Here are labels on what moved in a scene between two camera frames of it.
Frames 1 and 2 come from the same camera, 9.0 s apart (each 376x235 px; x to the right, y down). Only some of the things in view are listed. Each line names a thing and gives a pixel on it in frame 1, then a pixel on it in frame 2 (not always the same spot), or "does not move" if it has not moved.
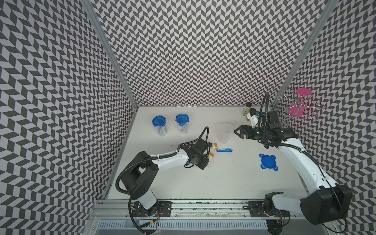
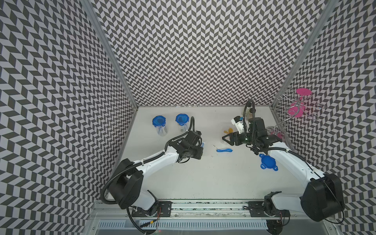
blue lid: [158, 121] does not move
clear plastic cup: [183, 129] does not move
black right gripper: [248, 131] to [233, 136]
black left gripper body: [201, 162] to [195, 152]
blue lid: [182, 119] does not move
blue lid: [268, 161] does not move
